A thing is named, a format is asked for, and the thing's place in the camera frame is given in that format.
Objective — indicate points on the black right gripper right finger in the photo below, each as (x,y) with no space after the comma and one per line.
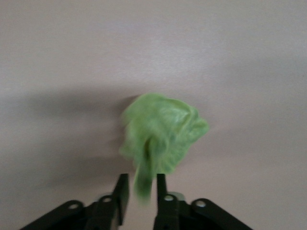
(163,191)

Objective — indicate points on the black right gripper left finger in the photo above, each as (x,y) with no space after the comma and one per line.
(121,191)

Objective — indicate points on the green lettuce leaf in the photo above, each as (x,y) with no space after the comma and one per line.
(163,129)

